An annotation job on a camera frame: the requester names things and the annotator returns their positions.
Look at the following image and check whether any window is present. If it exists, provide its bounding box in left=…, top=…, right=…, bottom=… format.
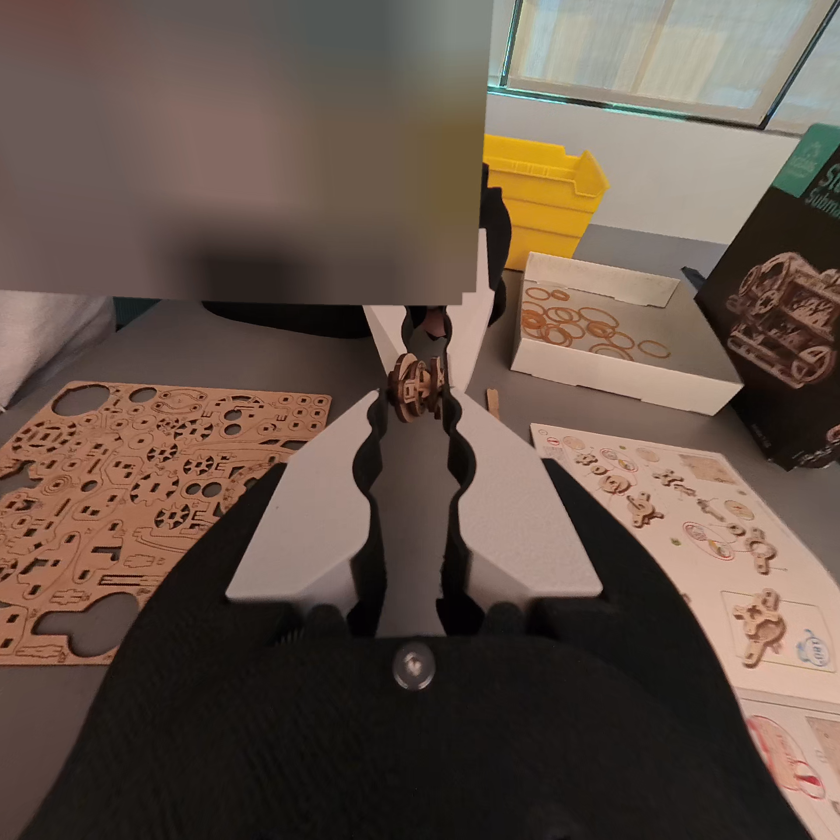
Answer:
left=500, top=0, right=840, bottom=130

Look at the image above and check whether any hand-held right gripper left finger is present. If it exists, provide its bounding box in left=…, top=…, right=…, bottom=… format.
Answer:
left=225, top=388, right=395, bottom=636

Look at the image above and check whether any pile of rubber bands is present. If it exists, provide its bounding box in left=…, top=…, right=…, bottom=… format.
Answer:
left=521, top=285, right=672, bottom=362

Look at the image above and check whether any dark model kit box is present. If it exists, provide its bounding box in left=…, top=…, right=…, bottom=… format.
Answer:
left=693, top=122, right=840, bottom=472

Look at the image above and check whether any white cardboard box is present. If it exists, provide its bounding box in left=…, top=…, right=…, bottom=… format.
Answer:
left=510, top=251, right=746, bottom=417

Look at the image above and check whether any black quilted pad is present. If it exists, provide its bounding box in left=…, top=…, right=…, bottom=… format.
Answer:
left=200, top=298, right=382, bottom=340

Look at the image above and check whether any wooden model assembly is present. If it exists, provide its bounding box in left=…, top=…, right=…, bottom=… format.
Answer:
left=385, top=352, right=448, bottom=425

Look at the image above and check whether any illustrated instruction booklet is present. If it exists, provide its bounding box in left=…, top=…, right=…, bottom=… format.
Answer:
left=529, top=423, right=840, bottom=823

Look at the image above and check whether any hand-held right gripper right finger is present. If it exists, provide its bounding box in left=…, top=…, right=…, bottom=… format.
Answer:
left=436, top=387, right=603, bottom=636

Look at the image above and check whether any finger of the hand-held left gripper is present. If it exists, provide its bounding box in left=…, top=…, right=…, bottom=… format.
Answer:
left=363, top=304, right=413, bottom=382
left=441, top=226, right=497, bottom=391

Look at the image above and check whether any yellow plastic bin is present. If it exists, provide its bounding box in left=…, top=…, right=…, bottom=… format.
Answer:
left=483, top=133, right=611, bottom=272

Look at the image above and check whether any laser-cut wooden parts sheet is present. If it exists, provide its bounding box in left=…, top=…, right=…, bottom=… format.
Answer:
left=0, top=382, right=333, bottom=665

